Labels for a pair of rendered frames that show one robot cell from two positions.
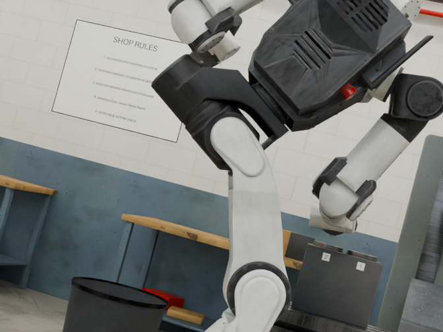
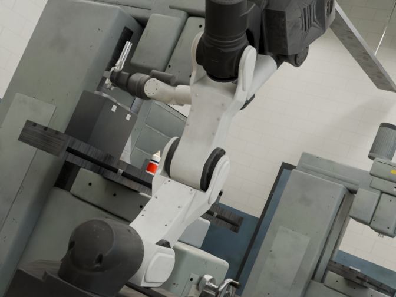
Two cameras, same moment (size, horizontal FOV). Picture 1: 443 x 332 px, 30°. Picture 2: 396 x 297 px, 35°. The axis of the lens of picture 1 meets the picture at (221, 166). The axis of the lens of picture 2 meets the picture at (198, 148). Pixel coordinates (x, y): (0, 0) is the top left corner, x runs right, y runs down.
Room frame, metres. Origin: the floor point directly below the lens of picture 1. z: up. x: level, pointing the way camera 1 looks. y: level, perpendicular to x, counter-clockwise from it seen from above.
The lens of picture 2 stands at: (1.15, 1.63, 0.84)
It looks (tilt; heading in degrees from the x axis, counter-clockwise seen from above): 6 degrees up; 293
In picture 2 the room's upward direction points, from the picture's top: 23 degrees clockwise
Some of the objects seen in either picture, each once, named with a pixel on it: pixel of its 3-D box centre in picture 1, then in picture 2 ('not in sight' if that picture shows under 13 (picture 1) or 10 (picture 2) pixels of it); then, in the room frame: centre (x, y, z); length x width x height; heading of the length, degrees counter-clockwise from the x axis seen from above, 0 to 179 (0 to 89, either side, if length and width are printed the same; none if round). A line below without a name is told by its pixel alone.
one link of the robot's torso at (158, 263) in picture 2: not in sight; (131, 254); (1.87, 0.05, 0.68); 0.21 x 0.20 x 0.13; 93
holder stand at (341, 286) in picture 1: (337, 282); (102, 124); (2.40, -0.41, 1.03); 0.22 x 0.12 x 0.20; 83
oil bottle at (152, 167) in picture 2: not in sight; (154, 162); (2.29, -0.73, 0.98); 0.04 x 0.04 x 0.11
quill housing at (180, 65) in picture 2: not in sight; (202, 59); (2.29, -0.75, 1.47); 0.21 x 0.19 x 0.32; 75
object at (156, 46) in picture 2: not in sight; (170, 52); (2.47, -0.80, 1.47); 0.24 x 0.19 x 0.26; 75
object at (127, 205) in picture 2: not in sight; (139, 207); (2.28, -0.75, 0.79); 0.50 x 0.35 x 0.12; 165
